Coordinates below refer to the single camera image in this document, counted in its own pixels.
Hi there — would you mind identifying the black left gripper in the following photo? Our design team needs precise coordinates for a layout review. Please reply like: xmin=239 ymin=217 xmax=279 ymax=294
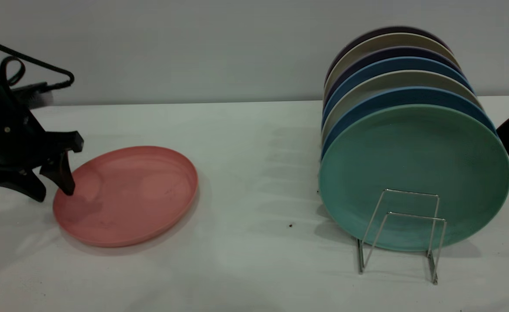
xmin=0 ymin=74 xmax=84 ymax=203

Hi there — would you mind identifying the beige grey round plate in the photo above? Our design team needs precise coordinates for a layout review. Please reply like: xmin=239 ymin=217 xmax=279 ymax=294
xmin=321 ymin=71 xmax=483 ymax=144

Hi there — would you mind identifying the cream round plate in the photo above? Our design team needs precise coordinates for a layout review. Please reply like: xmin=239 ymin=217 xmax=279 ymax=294
xmin=323 ymin=33 xmax=460 ymax=103

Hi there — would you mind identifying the light blue round plate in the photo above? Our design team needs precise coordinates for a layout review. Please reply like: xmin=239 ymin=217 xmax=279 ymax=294
xmin=322 ymin=57 xmax=476 ymax=129

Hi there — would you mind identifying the dark plum round plate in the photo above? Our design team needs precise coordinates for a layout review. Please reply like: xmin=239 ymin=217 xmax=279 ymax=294
xmin=325 ymin=26 xmax=450 ymax=83

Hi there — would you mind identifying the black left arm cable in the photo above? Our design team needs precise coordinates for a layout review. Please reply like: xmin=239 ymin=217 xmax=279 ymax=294
xmin=0 ymin=35 xmax=75 ymax=92

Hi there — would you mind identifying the metal wire plate rack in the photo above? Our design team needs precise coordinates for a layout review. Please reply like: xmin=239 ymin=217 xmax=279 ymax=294
xmin=357 ymin=189 xmax=447 ymax=285

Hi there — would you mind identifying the pink round plate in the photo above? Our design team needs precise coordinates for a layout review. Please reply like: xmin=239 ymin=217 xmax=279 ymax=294
xmin=53 ymin=146 xmax=199 ymax=248

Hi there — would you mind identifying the dark blue round plate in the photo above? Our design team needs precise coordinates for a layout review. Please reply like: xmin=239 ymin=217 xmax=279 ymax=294
xmin=320 ymin=87 xmax=498 ymax=161

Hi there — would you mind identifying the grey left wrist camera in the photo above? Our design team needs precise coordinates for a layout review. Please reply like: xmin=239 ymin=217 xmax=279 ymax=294
xmin=11 ymin=81 xmax=54 ymax=107

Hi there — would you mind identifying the green round plate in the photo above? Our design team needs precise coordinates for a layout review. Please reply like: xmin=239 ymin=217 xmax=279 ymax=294
xmin=319 ymin=105 xmax=509 ymax=252

